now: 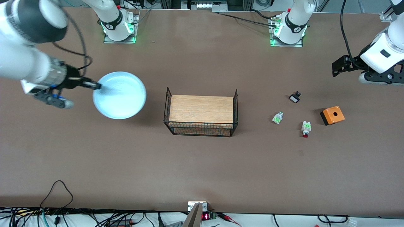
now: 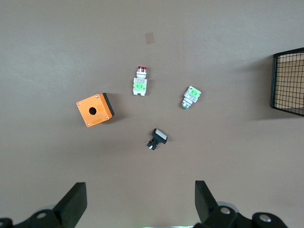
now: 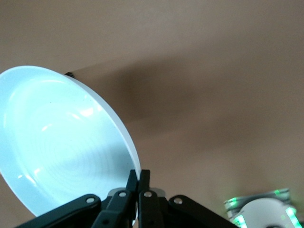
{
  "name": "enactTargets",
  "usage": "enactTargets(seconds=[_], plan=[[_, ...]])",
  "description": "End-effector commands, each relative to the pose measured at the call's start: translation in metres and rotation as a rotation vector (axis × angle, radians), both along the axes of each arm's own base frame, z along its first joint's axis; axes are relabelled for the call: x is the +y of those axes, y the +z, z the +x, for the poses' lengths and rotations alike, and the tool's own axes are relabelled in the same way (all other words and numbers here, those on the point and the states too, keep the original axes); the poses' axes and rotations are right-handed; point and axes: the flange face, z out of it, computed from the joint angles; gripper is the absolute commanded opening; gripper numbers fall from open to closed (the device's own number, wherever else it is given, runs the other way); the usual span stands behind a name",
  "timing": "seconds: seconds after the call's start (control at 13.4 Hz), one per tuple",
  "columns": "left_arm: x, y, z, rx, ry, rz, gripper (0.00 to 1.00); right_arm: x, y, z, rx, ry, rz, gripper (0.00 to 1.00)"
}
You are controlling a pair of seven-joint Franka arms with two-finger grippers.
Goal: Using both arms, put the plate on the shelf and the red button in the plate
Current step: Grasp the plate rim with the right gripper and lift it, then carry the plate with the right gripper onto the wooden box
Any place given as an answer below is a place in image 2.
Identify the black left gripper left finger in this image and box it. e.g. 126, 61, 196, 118
0, 182, 88, 228

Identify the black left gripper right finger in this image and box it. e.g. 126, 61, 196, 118
194, 180, 288, 228

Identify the black square white-faced button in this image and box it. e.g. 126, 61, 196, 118
145, 128, 169, 151

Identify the brown tape patch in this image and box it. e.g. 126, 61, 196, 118
145, 32, 156, 45

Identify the orange button enclosure box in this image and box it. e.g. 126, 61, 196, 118
76, 92, 115, 128

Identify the green push button switch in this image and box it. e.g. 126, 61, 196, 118
180, 85, 202, 110

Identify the red push button switch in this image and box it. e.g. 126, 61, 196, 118
132, 66, 149, 97

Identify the black wire mesh basket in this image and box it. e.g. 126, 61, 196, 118
270, 47, 304, 118

